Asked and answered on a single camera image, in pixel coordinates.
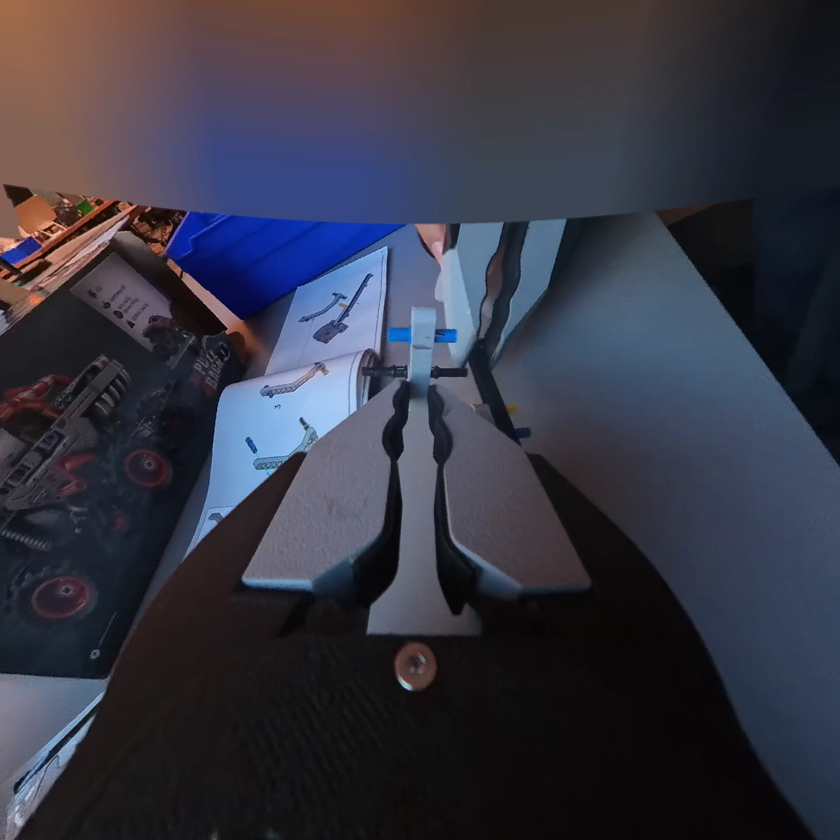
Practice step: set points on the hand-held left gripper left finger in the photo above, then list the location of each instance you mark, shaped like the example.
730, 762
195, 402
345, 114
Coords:
328, 512

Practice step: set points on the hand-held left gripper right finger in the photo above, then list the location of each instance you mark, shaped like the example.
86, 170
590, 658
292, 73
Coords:
505, 512

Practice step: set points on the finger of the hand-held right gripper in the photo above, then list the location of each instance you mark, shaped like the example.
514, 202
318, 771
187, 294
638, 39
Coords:
541, 256
463, 282

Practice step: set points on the grey lego beam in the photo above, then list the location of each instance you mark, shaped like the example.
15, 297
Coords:
422, 348

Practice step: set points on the blue lego pin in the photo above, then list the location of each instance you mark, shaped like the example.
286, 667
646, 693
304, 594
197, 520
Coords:
397, 334

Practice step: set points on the person's right hand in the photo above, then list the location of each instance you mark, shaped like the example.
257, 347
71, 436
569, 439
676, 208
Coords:
433, 239

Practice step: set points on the open instruction booklet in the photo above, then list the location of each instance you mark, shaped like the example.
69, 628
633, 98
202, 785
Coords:
341, 295

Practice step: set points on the blue plastic bin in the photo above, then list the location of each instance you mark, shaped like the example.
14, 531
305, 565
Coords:
275, 256

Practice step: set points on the dark monster truck toy box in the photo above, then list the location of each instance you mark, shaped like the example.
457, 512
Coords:
98, 426

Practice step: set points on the white plastic bag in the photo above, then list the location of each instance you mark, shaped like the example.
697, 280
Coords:
46, 768

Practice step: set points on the cluttered wooden workbench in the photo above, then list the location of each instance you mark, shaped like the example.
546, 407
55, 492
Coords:
72, 223

